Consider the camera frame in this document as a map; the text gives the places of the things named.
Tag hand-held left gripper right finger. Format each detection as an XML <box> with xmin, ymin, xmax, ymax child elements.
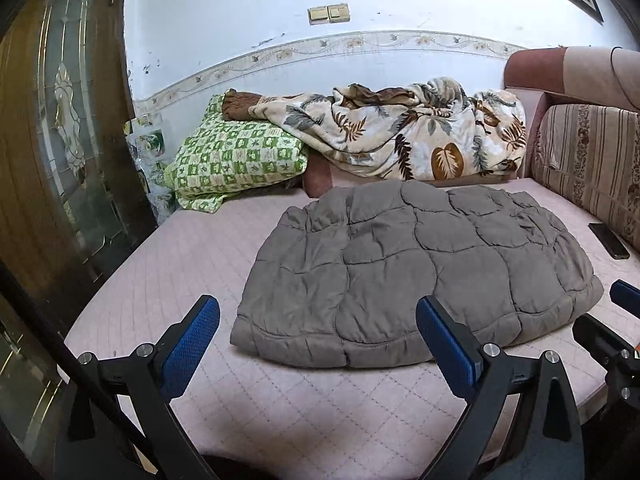
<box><xmin>415</xmin><ymin>295</ymin><xmax>585</xmax><ymax>480</ymax></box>

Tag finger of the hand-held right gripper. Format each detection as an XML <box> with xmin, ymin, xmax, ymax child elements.
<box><xmin>610</xmin><ymin>280</ymin><xmax>640</xmax><ymax>321</ymax></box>
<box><xmin>572</xmin><ymin>312</ymin><xmax>640</xmax><ymax>413</ymax></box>

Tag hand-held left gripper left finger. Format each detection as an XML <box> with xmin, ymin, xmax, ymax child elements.
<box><xmin>54</xmin><ymin>294</ymin><xmax>221</xmax><ymax>480</ymax></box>

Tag grey puffer jacket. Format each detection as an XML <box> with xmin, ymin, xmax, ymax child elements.
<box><xmin>230</xmin><ymin>180</ymin><xmax>605</xmax><ymax>368</ymax></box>

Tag black smartphone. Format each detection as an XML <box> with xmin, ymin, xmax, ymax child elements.
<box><xmin>588</xmin><ymin>222</ymin><xmax>631</xmax><ymax>260</ymax></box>

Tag striped floral sofa cushion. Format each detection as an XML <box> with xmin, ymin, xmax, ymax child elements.
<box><xmin>531</xmin><ymin>104</ymin><xmax>640</xmax><ymax>256</ymax></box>

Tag dark flat bar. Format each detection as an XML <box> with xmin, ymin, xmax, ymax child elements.
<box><xmin>0</xmin><ymin>257</ymin><xmax>156</xmax><ymax>461</ymax></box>

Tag green checkered pillow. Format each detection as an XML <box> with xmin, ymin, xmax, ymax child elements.
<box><xmin>164</xmin><ymin>94</ymin><xmax>310</xmax><ymax>213</ymax></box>

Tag clear plastic bag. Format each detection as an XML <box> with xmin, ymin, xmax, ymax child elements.
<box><xmin>125</xmin><ymin>112</ymin><xmax>176</xmax><ymax>226</ymax></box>

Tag floral leaf print blanket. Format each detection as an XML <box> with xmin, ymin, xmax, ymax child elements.
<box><xmin>247</xmin><ymin>76</ymin><xmax>527</xmax><ymax>182</ymax></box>

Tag wooden door with stained glass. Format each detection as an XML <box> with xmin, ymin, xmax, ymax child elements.
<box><xmin>0</xmin><ymin>0</ymin><xmax>158</xmax><ymax>480</ymax></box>

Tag brown cloth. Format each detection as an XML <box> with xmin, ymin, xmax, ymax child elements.
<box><xmin>221</xmin><ymin>88</ymin><xmax>266</xmax><ymax>122</ymax></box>

